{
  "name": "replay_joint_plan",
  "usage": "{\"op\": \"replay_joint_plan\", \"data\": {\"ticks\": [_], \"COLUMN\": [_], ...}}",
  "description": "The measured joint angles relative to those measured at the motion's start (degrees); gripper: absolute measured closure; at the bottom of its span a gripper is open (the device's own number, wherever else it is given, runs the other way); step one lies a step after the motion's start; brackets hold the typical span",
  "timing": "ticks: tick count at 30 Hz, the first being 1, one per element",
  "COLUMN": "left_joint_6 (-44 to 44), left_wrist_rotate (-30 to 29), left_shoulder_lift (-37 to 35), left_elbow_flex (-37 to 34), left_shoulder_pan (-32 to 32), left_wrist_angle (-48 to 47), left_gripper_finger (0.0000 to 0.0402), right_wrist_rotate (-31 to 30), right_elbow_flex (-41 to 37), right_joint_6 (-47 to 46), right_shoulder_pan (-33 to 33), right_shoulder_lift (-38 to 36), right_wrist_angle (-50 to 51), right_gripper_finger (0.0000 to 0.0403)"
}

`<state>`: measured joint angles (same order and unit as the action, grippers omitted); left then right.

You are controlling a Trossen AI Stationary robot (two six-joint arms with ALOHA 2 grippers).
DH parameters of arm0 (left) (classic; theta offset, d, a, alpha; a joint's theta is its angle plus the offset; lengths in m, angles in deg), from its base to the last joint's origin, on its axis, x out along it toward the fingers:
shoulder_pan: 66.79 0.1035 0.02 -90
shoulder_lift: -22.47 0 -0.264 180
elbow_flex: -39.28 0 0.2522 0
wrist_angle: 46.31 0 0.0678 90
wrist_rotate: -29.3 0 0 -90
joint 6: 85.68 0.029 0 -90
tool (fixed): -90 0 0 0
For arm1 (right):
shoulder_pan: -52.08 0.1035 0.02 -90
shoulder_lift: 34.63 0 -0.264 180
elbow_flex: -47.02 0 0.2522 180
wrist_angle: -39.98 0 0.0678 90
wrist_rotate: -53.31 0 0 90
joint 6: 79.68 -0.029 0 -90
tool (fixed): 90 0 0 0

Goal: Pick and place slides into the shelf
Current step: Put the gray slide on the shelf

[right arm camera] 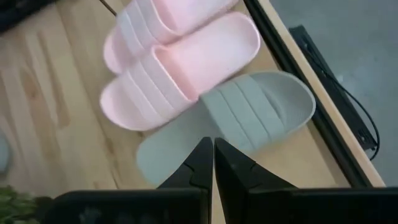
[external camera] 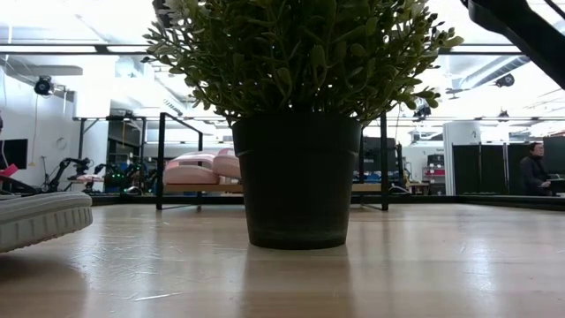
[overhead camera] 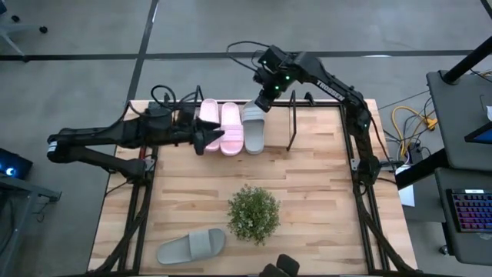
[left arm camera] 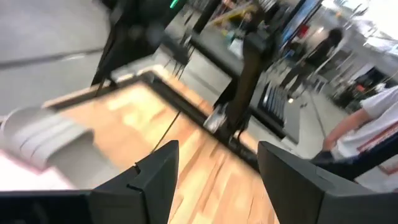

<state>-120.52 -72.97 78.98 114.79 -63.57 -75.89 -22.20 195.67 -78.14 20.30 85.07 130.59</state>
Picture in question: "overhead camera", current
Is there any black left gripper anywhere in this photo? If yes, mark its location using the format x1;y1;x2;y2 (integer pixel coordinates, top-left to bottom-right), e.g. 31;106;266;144
171;115;226;155

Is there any yellow floor cable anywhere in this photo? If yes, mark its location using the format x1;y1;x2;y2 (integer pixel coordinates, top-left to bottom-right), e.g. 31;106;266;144
391;105;439;157

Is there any laptop with blue screen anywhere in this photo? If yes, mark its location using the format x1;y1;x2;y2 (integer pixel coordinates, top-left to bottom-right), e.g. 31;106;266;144
464;122;492;145

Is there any black computer with blue light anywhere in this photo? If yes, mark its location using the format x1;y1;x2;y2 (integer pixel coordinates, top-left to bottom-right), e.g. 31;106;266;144
0;148;34;180

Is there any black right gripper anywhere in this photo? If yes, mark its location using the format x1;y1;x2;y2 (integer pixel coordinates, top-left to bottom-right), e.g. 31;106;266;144
253;64;295;113

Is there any green plant in black pot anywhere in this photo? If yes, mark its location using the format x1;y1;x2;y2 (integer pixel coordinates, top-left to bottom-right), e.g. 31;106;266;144
226;183;281;247

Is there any black computer keyboard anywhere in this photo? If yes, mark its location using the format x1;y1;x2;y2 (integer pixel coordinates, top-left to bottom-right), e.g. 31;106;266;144
445;188;492;234

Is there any black standing desk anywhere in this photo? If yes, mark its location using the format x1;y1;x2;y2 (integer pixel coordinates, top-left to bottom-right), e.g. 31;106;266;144
425;68;492;172
434;167;492;266

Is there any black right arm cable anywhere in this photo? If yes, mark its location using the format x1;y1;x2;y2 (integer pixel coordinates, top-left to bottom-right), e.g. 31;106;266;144
225;39;271;72

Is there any pink rubber slide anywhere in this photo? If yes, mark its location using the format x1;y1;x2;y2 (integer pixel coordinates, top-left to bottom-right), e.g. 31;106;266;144
219;102;245;157
198;98;222;152

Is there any black pole with boom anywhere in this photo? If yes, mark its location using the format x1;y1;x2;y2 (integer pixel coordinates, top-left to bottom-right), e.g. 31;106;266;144
441;36;492;84

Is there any white paper sheet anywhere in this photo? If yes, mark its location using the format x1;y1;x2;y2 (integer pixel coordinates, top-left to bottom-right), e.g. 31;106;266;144
395;165;417;209

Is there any grey rubber slide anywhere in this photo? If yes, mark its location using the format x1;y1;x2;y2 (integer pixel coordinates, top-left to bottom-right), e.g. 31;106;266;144
156;227;227;265
241;100;267;155

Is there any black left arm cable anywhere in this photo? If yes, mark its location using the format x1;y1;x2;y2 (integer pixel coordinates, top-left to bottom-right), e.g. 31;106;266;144
150;84;205;116

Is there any grey side table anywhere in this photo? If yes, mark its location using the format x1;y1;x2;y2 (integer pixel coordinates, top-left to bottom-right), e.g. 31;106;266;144
0;175;62;277

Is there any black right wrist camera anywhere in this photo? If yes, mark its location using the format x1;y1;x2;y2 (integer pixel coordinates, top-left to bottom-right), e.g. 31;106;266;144
263;45;288;67

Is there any grey office chair base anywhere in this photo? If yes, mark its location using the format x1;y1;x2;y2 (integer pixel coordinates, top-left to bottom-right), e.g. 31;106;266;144
0;0;49;62

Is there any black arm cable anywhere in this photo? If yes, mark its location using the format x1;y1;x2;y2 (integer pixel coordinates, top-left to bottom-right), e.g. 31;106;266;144
225;39;271;72
150;84;205;116

